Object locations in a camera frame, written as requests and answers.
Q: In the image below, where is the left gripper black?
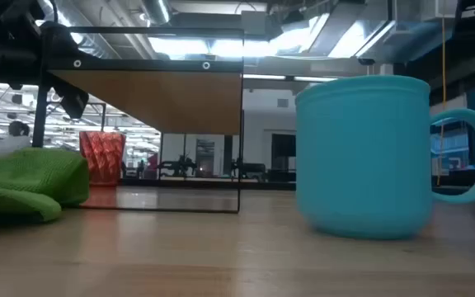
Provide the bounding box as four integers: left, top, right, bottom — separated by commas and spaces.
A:
39, 21, 91, 120

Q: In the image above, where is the red translucent faceted cup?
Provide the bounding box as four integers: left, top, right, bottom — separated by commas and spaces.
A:
78, 130, 127, 188

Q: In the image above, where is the blue mug with handle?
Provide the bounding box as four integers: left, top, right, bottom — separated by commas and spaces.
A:
294, 74, 475, 242

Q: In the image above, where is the person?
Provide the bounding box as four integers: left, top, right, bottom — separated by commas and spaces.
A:
0, 120, 32, 157

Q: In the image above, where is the green cloth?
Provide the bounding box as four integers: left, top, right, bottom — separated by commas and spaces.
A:
0, 147, 92, 224

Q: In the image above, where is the long ceiling light strip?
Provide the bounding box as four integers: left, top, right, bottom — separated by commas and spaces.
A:
242, 73, 340, 83

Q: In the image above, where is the black frame wooden shelf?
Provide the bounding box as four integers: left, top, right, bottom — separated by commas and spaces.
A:
32, 26, 246, 215

